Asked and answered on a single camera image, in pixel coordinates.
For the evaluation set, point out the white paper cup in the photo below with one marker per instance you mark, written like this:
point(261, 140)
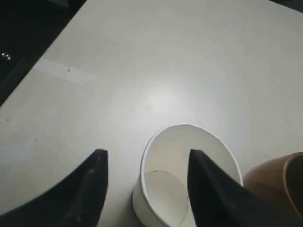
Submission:
point(160, 197)

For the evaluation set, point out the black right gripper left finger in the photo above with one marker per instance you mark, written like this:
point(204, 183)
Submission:
point(76, 201)

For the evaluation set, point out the brown wooden cup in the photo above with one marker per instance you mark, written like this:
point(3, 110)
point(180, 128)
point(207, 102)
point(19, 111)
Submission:
point(278, 184)

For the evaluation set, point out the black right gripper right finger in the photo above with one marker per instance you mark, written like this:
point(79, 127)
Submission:
point(219, 201)

